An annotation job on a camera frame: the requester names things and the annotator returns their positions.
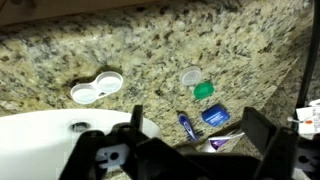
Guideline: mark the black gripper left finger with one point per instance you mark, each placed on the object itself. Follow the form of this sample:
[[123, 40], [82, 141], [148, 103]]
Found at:
[[94, 152]]

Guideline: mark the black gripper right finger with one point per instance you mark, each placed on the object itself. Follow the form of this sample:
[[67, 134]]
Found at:
[[277, 144]]

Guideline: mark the clear lens case cap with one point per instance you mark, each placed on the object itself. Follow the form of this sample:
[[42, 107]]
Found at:
[[190, 76]]

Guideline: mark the green lens case cap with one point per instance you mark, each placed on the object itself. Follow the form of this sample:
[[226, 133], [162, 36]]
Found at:
[[203, 90]]

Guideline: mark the white paper packets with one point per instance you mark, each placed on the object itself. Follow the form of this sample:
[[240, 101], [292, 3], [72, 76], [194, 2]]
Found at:
[[308, 118]]

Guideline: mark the blue razor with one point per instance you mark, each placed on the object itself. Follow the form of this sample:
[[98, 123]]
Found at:
[[185, 122]]

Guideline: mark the purple white toothpaste tube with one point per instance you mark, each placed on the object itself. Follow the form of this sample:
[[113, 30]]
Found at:
[[213, 144]]

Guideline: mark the white contact lens case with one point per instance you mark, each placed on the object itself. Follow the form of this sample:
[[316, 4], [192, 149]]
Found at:
[[104, 84]]

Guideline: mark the blue floss container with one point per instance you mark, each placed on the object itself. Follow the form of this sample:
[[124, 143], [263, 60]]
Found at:
[[215, 115]]

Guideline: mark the white oval sink basin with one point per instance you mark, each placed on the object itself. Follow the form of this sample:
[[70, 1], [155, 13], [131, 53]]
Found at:
[[36, 145]]

